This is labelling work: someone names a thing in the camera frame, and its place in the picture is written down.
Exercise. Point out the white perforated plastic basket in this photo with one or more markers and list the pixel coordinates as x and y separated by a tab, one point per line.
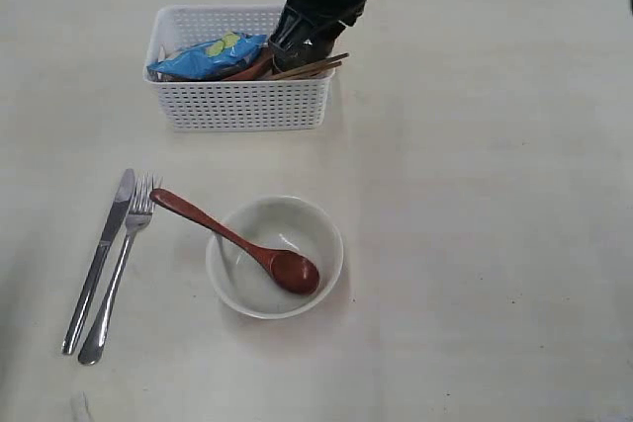
256	105

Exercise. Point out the silver metal fork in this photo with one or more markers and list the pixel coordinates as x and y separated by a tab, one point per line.
138	219

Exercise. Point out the grey floral ceramic bowl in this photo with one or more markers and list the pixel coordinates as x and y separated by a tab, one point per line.
285	223

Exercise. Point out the brown wooden chopstick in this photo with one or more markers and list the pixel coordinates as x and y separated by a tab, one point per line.
285	75
315	71

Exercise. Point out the dark red wooden spoon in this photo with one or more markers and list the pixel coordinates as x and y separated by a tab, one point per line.
289	270

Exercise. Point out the stainless steel cup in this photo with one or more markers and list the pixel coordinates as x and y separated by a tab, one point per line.
283	63

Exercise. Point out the silver table knife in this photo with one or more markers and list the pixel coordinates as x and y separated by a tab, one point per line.
115	218

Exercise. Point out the brown wooden bowl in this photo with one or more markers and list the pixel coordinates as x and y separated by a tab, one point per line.
261	66

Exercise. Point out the blue snack packet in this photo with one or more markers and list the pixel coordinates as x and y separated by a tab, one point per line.
213	60

